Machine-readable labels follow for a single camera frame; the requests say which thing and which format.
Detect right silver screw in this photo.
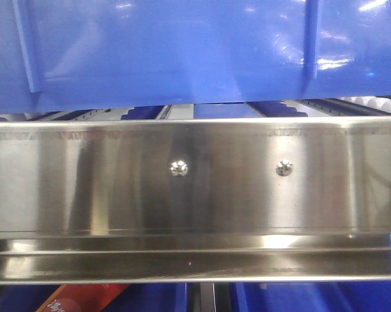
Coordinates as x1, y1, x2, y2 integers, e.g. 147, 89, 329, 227
275, 159, 294, 177

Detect white roller conveyor track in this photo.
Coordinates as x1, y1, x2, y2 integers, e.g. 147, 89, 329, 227
0, 96, 391, 122

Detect silver screw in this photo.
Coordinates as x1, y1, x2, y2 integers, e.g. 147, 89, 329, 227
169, 159, 188, 177
275, 159, 294, 177

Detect stainless steel conveyor rail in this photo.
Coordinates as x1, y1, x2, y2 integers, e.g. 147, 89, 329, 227
0, 117, 391, 284

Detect left silver screw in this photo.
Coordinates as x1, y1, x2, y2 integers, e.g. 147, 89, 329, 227
169, 159, 188, 177

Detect orange red box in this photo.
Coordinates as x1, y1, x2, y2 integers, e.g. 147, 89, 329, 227
36, 283, 130, 311

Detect lower blue bin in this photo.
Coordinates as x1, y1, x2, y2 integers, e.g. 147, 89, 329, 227
0, 281, 391, 311

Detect blue plastic bin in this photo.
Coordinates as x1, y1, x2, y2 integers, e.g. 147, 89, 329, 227
0, 1, 391, 114

